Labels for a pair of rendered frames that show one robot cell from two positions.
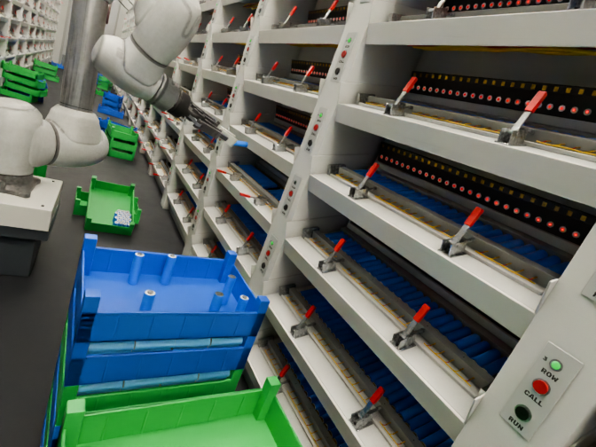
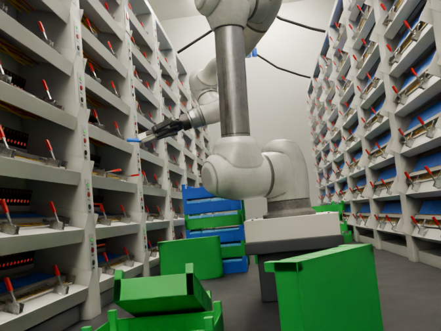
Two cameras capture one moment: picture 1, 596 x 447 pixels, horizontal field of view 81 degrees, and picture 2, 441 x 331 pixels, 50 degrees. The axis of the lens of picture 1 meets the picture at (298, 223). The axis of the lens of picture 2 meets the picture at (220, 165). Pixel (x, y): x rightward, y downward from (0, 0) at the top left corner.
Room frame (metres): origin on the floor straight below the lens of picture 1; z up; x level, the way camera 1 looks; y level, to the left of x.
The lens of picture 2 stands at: (2.48, 1.89, 0.30)
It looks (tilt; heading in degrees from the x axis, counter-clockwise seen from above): 6 degrees up; 221
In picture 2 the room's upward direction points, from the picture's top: 6 degrees counter-clockwise
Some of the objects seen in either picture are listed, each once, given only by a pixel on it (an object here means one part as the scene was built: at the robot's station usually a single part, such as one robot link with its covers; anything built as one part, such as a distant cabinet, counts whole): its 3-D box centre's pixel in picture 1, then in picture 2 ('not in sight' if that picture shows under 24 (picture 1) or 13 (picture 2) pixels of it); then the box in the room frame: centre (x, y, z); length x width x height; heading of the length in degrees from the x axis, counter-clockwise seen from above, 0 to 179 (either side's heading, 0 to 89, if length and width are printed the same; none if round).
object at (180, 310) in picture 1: (173, 286); (212, 190); (0.58, 0.17, 0.44); 0.30 x 0.20 x 0.08; 126
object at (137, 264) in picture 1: (136, 268); not in sight; (0.59, 0.26, 0.44); 0.02 x 0.02 x 0.06
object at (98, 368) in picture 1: (162, 321); (213, 204); (0.58, 0.17, 0.36); 0.30 x 0.20 x 0.08; 126
